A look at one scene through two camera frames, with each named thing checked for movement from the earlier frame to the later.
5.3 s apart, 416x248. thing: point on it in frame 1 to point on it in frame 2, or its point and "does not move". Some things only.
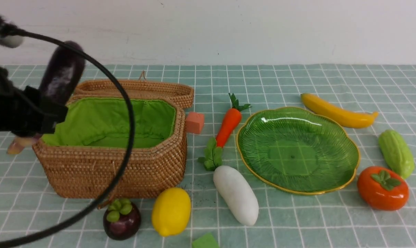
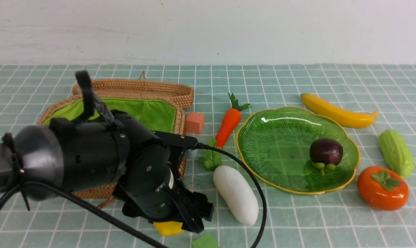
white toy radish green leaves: x=237 y=195 does not move
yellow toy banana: x=336 y=115 does not move
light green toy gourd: x=396 y=153 does not move
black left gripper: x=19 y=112 to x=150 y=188
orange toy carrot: x=231 y=121 does not move
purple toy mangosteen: x=121 y=219 to x=325 y=153
